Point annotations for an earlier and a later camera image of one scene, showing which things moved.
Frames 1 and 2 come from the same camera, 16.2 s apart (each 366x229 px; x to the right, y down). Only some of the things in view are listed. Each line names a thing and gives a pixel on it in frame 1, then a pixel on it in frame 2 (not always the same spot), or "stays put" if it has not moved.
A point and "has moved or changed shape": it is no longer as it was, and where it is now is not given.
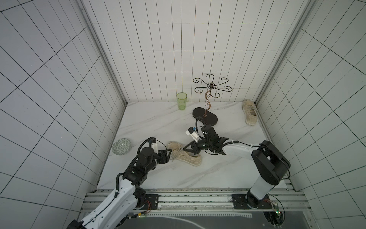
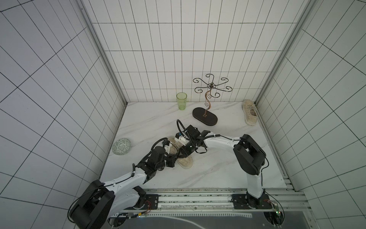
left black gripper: [162, 154] to [172, 161]
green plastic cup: [181, 100] stays put
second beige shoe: [249, 109] stays put
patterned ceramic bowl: [121, 146] stays put
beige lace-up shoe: [178, 152] has moved or changed shape
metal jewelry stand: [209, 116] stays put
